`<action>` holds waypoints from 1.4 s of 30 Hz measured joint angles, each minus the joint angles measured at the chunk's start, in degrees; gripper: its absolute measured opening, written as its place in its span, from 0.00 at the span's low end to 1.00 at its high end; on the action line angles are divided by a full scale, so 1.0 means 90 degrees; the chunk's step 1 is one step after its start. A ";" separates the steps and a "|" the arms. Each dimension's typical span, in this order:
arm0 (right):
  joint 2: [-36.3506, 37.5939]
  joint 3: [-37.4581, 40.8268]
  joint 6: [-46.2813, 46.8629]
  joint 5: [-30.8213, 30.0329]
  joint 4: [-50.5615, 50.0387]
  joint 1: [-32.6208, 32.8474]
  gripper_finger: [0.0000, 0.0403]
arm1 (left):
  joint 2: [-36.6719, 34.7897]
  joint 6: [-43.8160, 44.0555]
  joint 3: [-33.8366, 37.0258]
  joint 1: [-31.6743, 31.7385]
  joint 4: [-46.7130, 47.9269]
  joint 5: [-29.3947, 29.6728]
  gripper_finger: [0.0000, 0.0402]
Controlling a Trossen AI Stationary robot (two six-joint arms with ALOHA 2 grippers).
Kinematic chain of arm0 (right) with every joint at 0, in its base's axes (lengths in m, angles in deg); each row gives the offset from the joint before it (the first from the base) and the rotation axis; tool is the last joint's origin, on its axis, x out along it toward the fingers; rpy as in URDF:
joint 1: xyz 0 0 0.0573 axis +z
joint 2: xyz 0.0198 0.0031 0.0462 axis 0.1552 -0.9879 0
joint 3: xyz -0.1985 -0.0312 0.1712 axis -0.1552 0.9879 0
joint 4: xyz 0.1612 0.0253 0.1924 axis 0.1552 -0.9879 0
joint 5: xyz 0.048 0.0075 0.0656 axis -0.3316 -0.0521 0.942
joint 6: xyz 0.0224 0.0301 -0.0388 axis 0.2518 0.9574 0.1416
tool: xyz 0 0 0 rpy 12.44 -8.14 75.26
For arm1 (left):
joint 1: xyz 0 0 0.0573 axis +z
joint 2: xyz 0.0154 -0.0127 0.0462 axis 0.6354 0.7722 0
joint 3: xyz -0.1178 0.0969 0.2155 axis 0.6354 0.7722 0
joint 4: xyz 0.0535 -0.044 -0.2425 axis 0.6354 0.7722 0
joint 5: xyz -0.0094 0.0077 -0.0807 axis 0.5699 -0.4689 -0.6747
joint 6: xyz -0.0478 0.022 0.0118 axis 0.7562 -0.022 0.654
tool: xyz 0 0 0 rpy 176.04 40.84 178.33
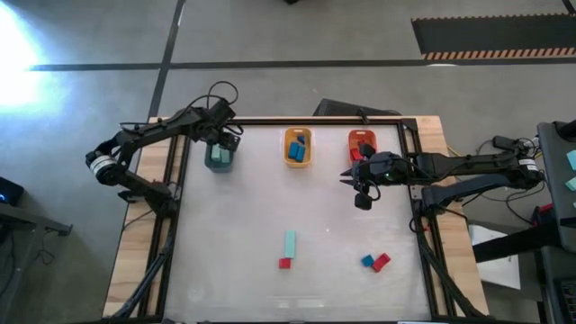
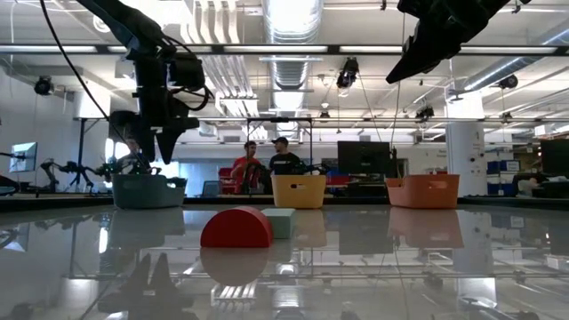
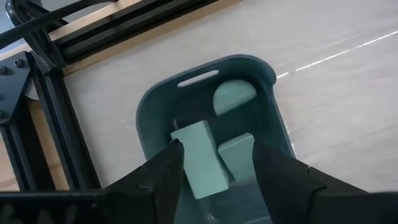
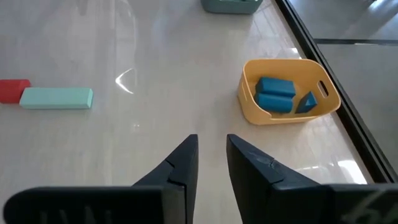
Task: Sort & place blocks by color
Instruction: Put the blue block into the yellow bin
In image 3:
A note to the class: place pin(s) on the dark teal plastic bin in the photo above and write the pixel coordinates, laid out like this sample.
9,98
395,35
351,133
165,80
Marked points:
161,102

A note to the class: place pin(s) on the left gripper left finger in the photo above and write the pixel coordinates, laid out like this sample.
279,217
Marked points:
155,193

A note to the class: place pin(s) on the short mint rectangular block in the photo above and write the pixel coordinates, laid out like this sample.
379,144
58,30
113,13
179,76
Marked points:
237,155

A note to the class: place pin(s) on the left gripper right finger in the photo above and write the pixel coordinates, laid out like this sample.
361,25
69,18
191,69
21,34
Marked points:
289,193

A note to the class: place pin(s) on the long mint rectangular block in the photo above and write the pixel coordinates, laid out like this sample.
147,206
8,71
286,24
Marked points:
202,155

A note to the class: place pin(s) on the mint half-cylinder block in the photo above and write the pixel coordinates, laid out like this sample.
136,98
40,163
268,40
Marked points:
233,96

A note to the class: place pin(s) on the black aluminium table frame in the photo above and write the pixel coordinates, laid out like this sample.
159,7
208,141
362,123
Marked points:
124,25

